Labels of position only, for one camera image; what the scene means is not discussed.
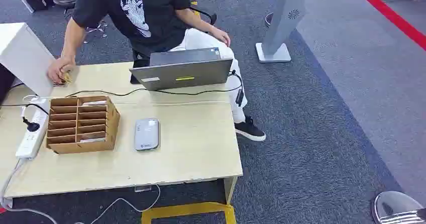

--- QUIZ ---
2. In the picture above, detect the wooden card box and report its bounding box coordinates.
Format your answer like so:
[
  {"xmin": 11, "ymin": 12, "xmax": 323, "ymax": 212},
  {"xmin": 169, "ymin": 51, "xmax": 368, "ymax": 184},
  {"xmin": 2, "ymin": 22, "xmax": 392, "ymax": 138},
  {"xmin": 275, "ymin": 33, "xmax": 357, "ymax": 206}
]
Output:
[{"xmin": 45, "ymin": 95, "xmax": 121, "ymax": 155}]

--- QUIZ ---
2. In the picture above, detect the person's right hand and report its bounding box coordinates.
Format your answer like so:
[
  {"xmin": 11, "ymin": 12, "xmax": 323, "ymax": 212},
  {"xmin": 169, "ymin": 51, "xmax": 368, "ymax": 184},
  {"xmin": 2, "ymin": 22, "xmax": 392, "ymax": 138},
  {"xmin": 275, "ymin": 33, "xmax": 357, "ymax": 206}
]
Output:
[{"xmin": 47, "ymin": 55, "xmax": 76, "ymax": 85}]

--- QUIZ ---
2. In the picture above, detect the person's left hand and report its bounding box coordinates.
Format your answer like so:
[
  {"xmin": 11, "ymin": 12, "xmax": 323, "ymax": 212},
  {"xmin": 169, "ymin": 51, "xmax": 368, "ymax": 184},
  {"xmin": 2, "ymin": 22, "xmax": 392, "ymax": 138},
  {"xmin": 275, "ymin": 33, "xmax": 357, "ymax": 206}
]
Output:
[{"xmin": 210, "ymin": 27, "xmax": 232, "ymax": 48}]

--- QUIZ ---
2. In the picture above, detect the white power strip cable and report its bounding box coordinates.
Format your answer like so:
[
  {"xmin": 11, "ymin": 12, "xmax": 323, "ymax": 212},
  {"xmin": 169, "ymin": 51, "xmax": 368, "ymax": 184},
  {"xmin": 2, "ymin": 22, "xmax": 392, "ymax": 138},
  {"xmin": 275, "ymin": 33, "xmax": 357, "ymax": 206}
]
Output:
[{"xmin": 0, "ymin": 158, "xmax": 59, "ymax": 224}]

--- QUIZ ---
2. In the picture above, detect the black chair armrest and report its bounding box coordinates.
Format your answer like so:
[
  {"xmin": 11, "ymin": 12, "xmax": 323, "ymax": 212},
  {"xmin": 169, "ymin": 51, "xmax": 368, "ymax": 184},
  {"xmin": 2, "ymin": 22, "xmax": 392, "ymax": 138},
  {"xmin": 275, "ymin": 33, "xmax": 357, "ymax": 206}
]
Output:
[{"xmin": 189, "ymin": 6, "xmax": 218, "ymax": 26}]

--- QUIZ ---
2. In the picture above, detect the white cabinet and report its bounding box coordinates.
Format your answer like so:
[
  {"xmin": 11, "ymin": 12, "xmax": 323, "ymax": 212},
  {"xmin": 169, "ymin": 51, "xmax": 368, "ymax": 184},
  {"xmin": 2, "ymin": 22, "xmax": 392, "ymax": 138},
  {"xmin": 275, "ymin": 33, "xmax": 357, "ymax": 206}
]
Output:
[{"xmin": 0, "ymin": 22, "xmax": 56, "ymax": 98}]

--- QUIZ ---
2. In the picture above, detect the white power strip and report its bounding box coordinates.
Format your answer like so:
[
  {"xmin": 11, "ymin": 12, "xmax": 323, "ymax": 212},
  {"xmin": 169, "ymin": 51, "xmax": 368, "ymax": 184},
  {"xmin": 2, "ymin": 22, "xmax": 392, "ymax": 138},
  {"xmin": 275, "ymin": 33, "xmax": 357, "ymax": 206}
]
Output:
[{"xmin": 15, "ymin": 97, "xmax": 51, "ymax": 160}]

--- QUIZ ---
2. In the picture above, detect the black plug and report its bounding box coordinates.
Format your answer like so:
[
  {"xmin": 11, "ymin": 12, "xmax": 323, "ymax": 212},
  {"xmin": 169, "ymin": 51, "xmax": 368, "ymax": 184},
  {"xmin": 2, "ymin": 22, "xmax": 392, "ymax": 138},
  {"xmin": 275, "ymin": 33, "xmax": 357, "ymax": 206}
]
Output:
[{"xmin": 22, "ymin": 116, "xmax": 41, "ymax": 133}]

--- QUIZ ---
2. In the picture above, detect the thin white cable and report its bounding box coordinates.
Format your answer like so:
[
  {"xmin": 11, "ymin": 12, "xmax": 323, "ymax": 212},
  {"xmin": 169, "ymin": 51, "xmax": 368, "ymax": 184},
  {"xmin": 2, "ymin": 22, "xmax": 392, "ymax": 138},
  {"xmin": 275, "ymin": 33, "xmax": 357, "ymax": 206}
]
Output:
[{"xmin": 73, "ymin": 184, "xmax": 161, "ymax": 224}]

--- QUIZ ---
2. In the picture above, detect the person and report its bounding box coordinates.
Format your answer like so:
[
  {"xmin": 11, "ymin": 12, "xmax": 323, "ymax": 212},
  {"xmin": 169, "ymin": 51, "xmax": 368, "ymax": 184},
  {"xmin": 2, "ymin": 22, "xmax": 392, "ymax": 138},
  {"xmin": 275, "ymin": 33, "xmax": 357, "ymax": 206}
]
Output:
[{"xmin": 46, "ymin": 0, "xmax": 267, "ymax": 142}]

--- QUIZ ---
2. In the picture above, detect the black laptop power cable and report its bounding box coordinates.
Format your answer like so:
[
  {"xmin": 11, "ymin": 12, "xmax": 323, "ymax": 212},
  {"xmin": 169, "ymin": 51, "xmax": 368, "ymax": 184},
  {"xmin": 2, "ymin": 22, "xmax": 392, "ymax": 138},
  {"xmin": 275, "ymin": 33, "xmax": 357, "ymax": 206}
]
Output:
[{"xmin": 0, "ymin": 69, "xmax": 246, "ymax": 108}]

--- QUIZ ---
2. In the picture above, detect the grey laptop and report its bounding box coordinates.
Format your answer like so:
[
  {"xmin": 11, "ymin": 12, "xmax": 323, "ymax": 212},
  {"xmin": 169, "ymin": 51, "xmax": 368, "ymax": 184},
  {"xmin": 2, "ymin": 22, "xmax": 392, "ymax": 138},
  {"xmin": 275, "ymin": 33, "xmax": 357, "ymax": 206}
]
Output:
[{"xmin": 129, "ymin": 47, "xmax": 234, "ymax": 91}]

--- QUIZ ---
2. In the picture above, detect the yellow floor tape frame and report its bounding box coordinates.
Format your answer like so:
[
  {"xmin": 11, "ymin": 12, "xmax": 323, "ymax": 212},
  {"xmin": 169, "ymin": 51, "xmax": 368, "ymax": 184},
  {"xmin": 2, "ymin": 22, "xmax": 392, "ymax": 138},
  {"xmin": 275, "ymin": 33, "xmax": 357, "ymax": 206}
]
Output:
[{"xmin": 141, "ymin": 201, "xmax": 237, "ymax": 224}]

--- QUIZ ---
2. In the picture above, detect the grey floor stand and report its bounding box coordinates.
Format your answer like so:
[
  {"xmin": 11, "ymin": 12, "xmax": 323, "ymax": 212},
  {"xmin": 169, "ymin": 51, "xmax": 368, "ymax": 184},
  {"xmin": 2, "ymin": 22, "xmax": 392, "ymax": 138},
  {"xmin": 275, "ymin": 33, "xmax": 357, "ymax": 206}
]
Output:
[{"xmin": 255, "ymin": 0, "xmax": 307, "ymax": 64}]

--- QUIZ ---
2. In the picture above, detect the black shoe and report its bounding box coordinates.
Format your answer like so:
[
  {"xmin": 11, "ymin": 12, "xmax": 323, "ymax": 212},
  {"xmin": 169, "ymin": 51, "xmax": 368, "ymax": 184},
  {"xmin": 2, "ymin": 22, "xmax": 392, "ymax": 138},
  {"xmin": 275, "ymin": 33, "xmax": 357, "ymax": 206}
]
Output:
[{"xmin": 234, "ymin": 116, "xmax": 267, "ymax": 142}]

